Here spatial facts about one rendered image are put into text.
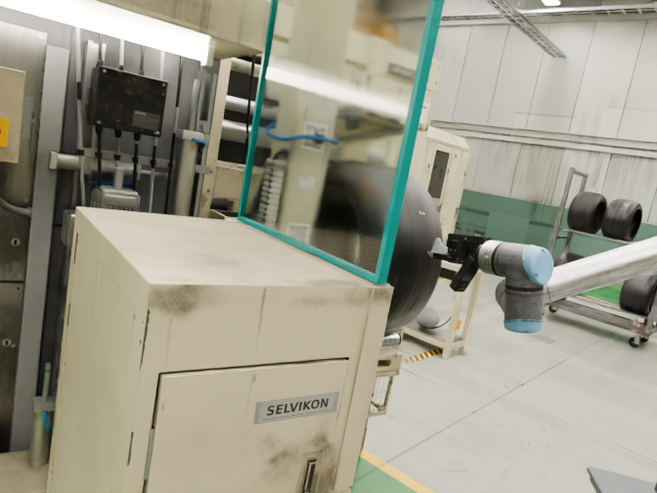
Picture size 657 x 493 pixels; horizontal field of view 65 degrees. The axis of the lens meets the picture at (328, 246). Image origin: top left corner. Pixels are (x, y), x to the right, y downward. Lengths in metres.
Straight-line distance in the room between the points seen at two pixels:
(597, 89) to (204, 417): 12.91
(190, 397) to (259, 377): 0.10
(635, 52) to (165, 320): 13.02
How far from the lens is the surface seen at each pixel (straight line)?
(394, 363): 1.80
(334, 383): 0.86
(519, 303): 1.36
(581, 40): 13.79
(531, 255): 1.32
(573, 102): 13.44
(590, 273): 1.52
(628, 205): 7.05
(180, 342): 0.70
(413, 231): 1.56
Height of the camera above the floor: 1.45
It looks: 9 degrees down
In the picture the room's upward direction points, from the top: 10 degrees clockwise
